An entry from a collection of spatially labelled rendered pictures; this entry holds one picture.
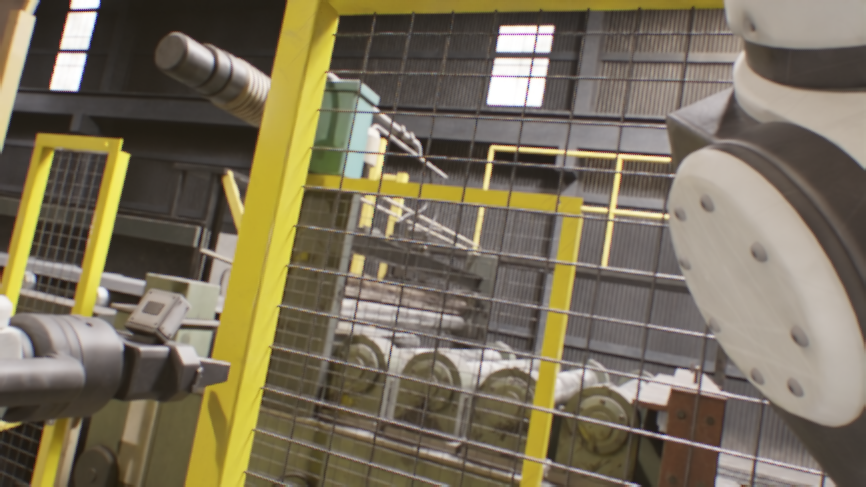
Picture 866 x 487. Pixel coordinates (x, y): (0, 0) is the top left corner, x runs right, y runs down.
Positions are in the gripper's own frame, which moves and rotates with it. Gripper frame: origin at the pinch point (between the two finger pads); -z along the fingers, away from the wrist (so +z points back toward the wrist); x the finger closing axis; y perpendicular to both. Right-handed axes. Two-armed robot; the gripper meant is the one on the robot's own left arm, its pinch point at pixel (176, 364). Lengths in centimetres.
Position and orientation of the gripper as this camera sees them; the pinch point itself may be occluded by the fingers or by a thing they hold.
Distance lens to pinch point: 73.4
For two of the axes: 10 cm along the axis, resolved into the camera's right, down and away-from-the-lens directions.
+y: 1.8, -9.8, 1.0
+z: -3.7, -1.6, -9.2
